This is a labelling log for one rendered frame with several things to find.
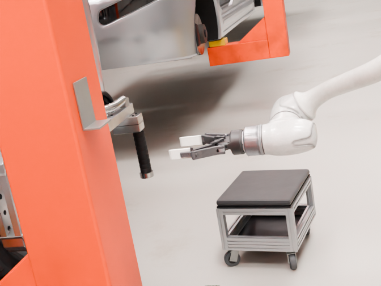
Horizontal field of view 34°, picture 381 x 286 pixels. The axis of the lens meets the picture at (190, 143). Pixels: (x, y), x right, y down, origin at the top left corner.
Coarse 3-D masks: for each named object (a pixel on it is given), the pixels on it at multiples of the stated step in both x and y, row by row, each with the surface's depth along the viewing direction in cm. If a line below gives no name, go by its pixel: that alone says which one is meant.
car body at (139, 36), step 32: (96, 0) 409; (128, 0) 409; (160, 0) 416; (192, 0) 439; (224, 0) 701; (256, 0) 795; (96, 32) 412; (128, 32) 413; (160, 32) 420; (192, 32) 440; (224, 32) 534; (128, 64) 423
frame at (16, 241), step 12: (0, 156) 155; (0, 168) 154; (0, 180) 156; (0, 192) 159; (0, 204) 159; (12, 204) 157; (0, 216) 159; (12, 216) 158; (0, 228) 160; (12, 228) 162; (12, 240) 160; (12, 252) 164; (24, 252) 168
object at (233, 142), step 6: (234, 132) 183; (240, 132) 183; (228, 138) 186; (234, 138) 182; (240, 138) 181; (216, 144) 184; (222, 144) 182; (228, 144) 182; (234, 144) 182; (240, 144) 181; (234, 150) 183; (240, 150) 182
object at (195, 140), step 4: (188, 136) 195; (192, 136) 195; (196, 136) 194; (200, 136) 194; (180, 140) 196; (184, 140) 196; (188, 140) 195; (192, 140) 195; (196, 140) 195; (200, 140) 194; (180, 144) 196; (184, 144) 196; (188, 144) 196; (192, 144) 195; (196, 144) 195; (200, 144) 195
